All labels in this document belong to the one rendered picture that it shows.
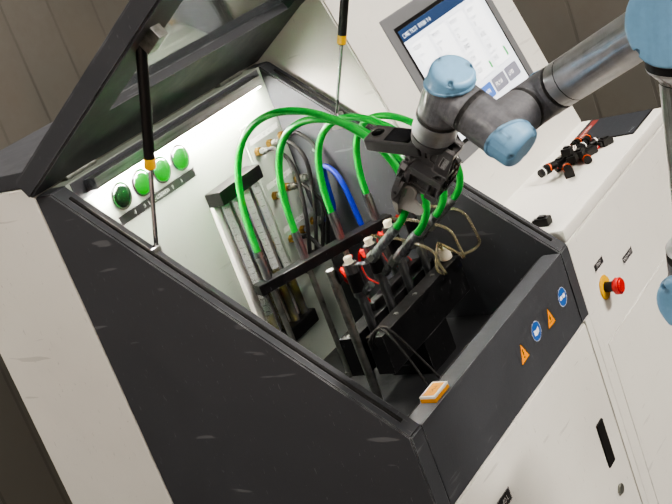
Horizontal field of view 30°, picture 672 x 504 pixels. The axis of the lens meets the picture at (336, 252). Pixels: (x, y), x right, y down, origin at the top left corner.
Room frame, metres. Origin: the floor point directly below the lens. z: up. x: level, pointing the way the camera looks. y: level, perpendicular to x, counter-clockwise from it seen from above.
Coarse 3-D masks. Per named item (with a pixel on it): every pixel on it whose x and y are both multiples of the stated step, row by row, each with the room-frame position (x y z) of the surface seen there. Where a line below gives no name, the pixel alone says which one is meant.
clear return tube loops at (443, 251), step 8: (456, 208) 2.37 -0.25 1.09; (440, 224) 2.32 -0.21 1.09; (472, 224) 2.35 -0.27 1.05; (400, 240) 2.28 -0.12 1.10; (456, 240) 2.30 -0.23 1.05; (480, 240) 2.36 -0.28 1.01; (440, 248) 2.40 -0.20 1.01; (448, 248) 2.38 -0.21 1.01; (472, 248) 2.37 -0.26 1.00; (440, 256) 2.40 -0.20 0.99; (448, 256) 2.40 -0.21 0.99; (464, 256) 2.31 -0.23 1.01; (440, 264) 2.24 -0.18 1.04; (440, 272) 2.27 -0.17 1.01
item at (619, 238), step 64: (320, 0) 2.55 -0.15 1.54; (384, 0) 2.70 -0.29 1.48; (320, 64) 2.58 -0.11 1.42; (384, 64) 2.58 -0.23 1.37; (512, 192) 2.66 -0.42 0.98; (640, 192) 2.66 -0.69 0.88; (576, 256) 2.35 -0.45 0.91; (640, 256) 2.58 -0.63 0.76; (640, 320) 2.50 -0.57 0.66; (640, 384) 2.43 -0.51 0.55; (640, 448) 2.36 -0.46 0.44
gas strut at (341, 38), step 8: (344, 0) 2.48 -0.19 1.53; (344, 8) 2.48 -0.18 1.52; (344, 16) 2.48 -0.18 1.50; (344, 24) 2.49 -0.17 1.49; (344, 32) 2.49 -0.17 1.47; (344, 40) 2.49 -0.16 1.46; (336, 96) 2.53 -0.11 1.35; (336, 104) 2.53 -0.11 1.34; (336, 112) 2.53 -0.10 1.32; (336, 128) 2.54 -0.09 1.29
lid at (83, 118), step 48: (144, 0) 1.86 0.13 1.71; (192, 0) 2.04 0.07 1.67; (240, 0) 2.27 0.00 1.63; (288, 0) 2.52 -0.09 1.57; (144, 48) 1.92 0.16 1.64; (192, 48) 2.26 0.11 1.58; (240, 48) 2.46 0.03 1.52; (96, 96) 1.97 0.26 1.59; (192, 96) 2.46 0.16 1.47; (48, 144) 2.05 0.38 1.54; (96, 144) 2.17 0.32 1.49
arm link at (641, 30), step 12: (636, 0) 1.58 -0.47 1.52; (648, 0) 1.57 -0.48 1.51; (660, 0) 1.55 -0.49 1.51; (636, 12) 1.58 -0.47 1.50; (648, 12) 1.57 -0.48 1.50; (660, 12) 1.55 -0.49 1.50; (636, 24) 1.58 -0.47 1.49; (648, 24) 1.57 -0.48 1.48; (660, 24) 1.56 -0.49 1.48; (636, 36) 1.58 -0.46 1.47; (648, 36) 1.57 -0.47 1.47; (660, 36) 1.56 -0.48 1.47; (636, 48) 1.58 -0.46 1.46; (648, 48) 1.57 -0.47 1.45; (660, 48) 1.56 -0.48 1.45; (648, 60) 1.57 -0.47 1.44; (660, 60) 1.56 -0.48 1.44; (648, 72) 1.61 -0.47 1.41; (660, 72) 1.58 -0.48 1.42; (660, 84) 1.61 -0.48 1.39; (660, 96) 1.62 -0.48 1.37; (660, 288) 1.64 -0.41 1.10; (660, 300) 1.64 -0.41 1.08; (660, 312) 1.65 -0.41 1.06
